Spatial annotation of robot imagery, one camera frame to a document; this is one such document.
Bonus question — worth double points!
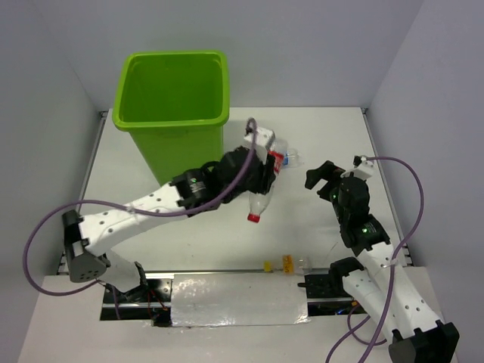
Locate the clear bottle red label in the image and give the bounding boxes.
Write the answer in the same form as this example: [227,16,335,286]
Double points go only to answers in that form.
[247,138,288,223]

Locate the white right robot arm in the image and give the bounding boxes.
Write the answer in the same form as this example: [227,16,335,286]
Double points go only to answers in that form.
[305,156,460,362]

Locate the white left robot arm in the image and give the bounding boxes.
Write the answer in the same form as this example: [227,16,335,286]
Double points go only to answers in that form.
[62,147,278,302]

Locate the green plastic bin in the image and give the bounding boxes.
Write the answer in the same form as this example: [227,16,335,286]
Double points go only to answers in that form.
[112,50,230,185]

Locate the clear bottle blue cap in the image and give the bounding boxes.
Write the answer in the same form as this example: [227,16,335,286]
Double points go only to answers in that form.
[282,147,303,169]

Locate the clear bottle yellow cap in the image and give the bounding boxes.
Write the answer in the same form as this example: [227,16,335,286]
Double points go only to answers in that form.
[262,254,312,275]

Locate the silver foil sheet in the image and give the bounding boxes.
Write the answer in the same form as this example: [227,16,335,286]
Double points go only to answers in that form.
[171,272,309,327]

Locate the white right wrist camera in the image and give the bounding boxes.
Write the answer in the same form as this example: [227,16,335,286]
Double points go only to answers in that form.
[350,155,375,181]

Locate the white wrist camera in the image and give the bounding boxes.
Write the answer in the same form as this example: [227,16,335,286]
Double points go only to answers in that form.
[243,126,276,151]
[350,155,375,181]

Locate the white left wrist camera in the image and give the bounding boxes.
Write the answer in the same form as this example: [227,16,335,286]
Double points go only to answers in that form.
[243,126,276,151]

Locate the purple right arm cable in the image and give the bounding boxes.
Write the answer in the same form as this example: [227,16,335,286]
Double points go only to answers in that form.
[324,157,424,363]

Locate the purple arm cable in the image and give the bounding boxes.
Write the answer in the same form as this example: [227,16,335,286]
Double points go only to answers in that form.
[23,117,260,322]
[324,157,424,363]

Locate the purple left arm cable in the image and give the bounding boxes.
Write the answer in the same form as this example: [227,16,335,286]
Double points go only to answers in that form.
[23,117,260,322]

